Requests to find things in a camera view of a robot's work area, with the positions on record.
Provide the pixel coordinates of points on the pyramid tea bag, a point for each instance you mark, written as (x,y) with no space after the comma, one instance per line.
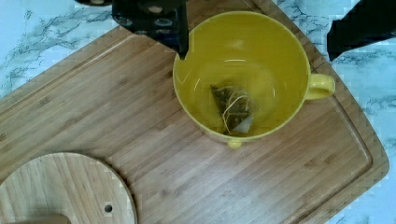
(236,108)

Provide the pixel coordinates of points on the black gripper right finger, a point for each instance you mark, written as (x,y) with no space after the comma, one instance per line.
(368,22)

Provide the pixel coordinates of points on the bamboo cutting board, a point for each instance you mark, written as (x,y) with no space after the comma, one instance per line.
(72,80)

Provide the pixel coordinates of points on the yellow ceramic mug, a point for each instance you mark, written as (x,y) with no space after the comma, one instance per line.
(253,52)

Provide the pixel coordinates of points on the round wooden mug stand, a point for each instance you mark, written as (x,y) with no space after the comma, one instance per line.
(65,188)

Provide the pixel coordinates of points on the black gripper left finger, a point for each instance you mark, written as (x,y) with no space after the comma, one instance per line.
(164,21)

